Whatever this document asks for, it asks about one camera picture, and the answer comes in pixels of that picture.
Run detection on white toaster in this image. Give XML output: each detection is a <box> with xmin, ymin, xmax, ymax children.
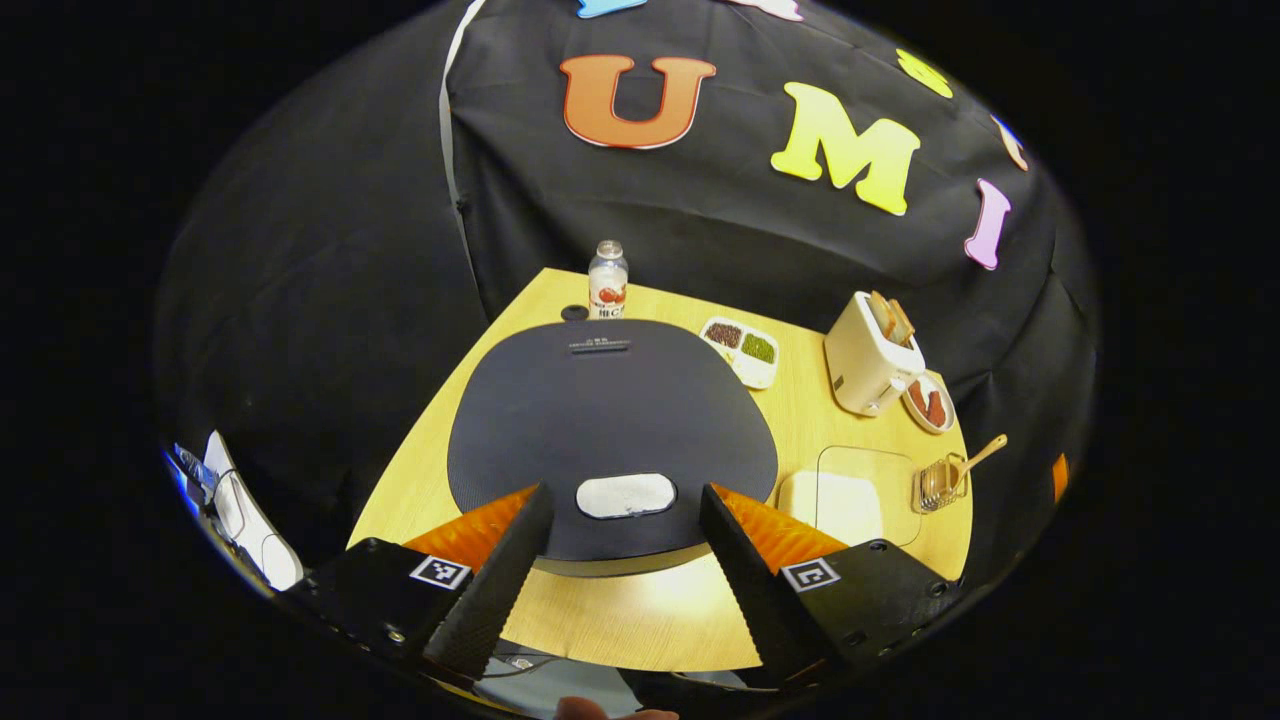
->
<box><xmin>823</xmin><ymin>290</ymin><xmax>928</xmax><ymax>418</ymax></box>

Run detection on white plate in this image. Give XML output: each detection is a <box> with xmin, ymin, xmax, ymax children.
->
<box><xmin>901</xmin><ymin>371</ymin><xmax>958</xmax><ymax>436</ymax></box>

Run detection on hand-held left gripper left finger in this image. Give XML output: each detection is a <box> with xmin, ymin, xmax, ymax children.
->
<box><xmin>285</xmin><ymin>483</ymin><xmax>556</xmax><ymax>681</ymax></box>

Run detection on small clear bottle red label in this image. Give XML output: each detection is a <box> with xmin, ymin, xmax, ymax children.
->
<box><xmin>588</xmin><ymin>240</ymin><xmax>631</xmax><ymax>321</ymax></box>

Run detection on white papers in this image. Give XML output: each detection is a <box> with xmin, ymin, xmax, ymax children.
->
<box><xmin>204</xmin><ymin>430</ymin><xmax>305</xmax><ymax>592</ymax></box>

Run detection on dark grey rice cooker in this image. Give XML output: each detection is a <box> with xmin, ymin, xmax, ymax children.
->
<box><xmin>447</xmin><ymin>318</ymin><xmax>780</xmax><ymax>579</ymax></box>

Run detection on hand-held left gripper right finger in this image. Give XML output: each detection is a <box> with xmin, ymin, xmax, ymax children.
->
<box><xmin>698</xmin><ymin>483</ymin><xmax>961</xmax><ymax>686</ymax></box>

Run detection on black backdrop cloth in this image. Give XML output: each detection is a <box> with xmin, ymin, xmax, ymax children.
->
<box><xmin>155</xmin><ymin>0</ymin><xmax>1101</xmax><ymax>591</ymax></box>

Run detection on wooden spoon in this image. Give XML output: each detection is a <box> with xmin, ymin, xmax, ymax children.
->
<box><xmin>930</xmin><ymin>433</ymin><xmax>1009</xmax><ymax>501</ymax></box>

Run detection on white divided dish of beans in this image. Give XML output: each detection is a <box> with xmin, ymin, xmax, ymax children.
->
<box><xmin>698</xmin><ymin>316</ymin><xmax>781</xmax><ymax>391</ymax></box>

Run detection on computer monitor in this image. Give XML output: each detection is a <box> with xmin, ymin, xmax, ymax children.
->
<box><xmin>164</xmin><ymin>444</ymin><xmax>217</xmax><ymax>502</ymax></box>

